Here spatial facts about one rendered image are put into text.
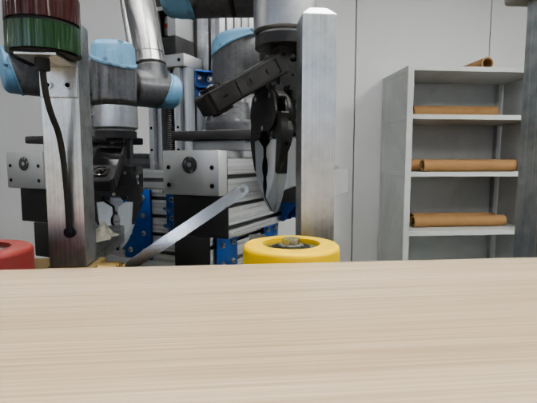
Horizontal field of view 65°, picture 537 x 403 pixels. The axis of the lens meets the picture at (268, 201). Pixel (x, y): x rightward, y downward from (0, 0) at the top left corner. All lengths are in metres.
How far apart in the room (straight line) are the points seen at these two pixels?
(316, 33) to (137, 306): 0.32
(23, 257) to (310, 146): 0.27
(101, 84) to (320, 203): 0.48
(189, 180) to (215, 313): 0.66
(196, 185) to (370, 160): 2.45
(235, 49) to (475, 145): 2.74
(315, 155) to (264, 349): 0.29
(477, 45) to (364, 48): 0.84
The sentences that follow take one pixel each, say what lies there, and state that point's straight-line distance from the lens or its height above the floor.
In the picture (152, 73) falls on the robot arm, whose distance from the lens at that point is 0.94.
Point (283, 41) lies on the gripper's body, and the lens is 0.52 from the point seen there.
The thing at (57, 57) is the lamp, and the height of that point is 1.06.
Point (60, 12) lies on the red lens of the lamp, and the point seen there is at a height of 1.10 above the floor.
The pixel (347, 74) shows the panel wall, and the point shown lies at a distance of 3.21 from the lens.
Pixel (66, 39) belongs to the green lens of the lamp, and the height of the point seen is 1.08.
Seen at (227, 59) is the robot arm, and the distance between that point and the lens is 1.00.
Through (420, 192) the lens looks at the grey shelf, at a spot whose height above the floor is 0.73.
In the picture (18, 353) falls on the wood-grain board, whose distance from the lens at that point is 0.20.
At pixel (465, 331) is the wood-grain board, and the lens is 0.22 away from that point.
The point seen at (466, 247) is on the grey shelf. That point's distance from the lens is 3.58.
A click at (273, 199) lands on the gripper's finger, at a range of 0.52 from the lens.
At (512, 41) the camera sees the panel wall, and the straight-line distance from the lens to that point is 3.78.
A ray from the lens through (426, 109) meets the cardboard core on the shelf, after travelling 3.15.
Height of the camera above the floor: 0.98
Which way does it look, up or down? 6 degrees down
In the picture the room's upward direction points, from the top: straight up
